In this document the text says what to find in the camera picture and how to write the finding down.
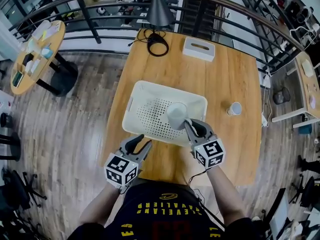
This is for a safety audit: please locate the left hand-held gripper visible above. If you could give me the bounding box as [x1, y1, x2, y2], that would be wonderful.
[103, 133, 153, 187]

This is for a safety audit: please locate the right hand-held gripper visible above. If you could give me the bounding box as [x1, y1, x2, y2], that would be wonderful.
[183, 118, 227, 170]

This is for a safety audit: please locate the white mug with handle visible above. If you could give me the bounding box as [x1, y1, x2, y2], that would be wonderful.
[166, 101, 193, 131]

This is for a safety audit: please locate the white perforated plastic basket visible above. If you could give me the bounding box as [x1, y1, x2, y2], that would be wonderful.
[121, 80, 208, 149]

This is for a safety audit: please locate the white printed paper cup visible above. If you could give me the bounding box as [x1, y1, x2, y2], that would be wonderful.
[226, 101, 243, 117]

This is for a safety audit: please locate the person's right forearm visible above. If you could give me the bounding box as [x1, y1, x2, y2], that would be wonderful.
[206, 165, 247, 226]

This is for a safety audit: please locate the person's left forearm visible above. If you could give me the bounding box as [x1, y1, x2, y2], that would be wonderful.
[78, 182, 123, 226]

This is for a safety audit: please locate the white tissue box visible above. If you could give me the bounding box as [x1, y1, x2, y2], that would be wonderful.
[182, 36, 216, 62]

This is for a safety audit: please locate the person's dark jersey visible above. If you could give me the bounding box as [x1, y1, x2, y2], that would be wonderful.
[67, 178, 263, 240]

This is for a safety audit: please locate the black mesh wastebasket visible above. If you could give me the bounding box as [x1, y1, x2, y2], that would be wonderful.
[272, 87, 291, 105]

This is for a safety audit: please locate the round wooden table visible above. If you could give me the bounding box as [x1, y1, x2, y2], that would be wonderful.
[10, 20, 79, 97]

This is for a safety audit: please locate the teal bin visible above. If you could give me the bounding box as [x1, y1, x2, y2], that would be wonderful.
[298, 123, 313, 135]

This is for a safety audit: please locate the black computer monitor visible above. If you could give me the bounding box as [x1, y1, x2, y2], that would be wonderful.
[268, 187, 291, 235]

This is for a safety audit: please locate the wooden table with white legs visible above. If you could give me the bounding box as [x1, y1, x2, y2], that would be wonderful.
[271, 51, 320, 129]

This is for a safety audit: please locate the black staircase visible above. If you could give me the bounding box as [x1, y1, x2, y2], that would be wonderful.
[179, 0, 221, 39]

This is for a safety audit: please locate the black office chair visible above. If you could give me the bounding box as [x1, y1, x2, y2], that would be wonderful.
[289, 175, 320, 209]
[2, 170, 47, 210]

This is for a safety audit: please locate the black desk lamp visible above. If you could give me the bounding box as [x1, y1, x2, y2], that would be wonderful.
[127, 0, 176, 58]

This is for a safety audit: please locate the black round container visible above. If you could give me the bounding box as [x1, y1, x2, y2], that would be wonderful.
[0, 112, 13, 128]

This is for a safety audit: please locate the clear plastic container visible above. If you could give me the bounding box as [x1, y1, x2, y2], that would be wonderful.
[31, 20, 51, 40]

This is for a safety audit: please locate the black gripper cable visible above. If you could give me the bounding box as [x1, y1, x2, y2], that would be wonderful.
[187, 168, 226, 229]

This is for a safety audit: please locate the white cable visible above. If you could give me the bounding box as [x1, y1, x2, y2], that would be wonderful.
[262, 67, 274, 129]

